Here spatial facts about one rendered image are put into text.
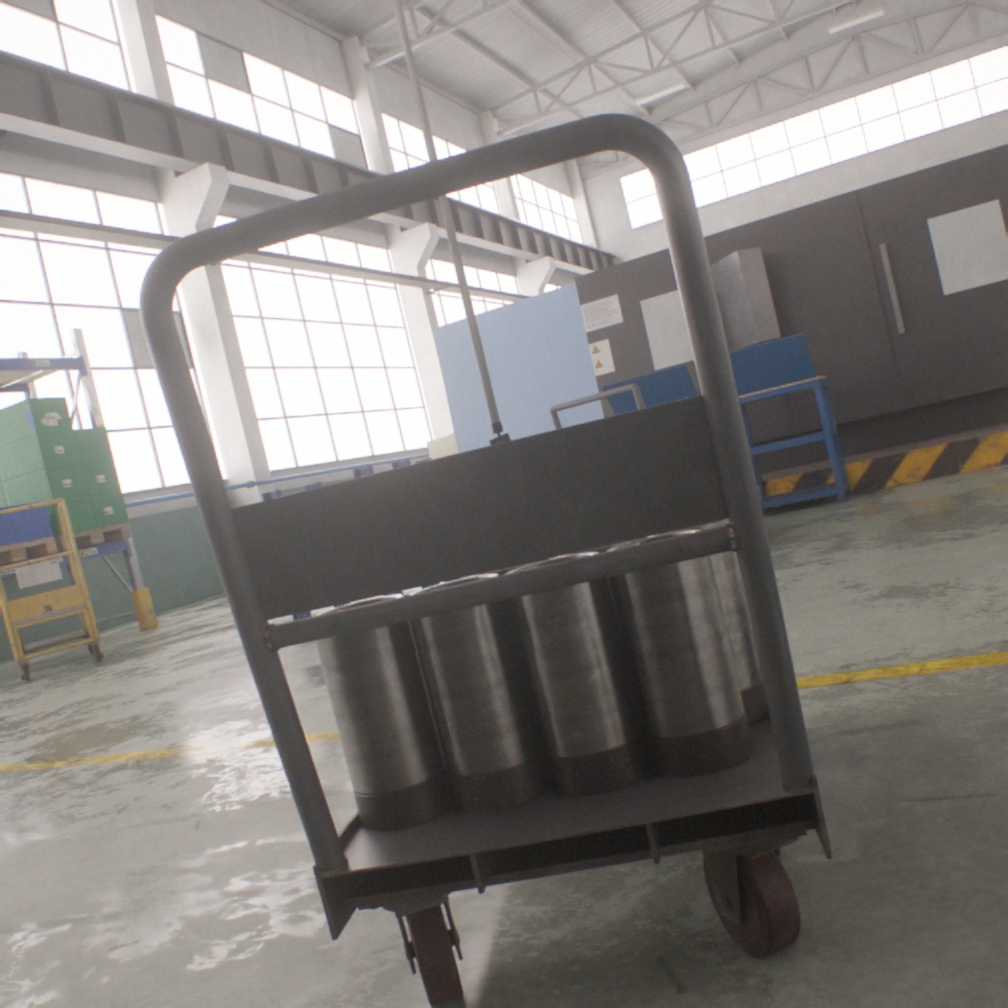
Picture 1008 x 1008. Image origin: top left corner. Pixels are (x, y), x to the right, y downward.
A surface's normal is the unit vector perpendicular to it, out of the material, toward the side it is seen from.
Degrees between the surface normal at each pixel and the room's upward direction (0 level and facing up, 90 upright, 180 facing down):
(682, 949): 0
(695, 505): 98
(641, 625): 90
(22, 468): 90
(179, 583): 90
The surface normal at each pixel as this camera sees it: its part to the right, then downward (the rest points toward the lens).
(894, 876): -0.23, -0.97
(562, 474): -0.11, 0.22
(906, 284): -0.42, 0.08
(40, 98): 0.88, -0.18
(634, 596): -0.65, 0.19
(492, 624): 0.63, -0.11
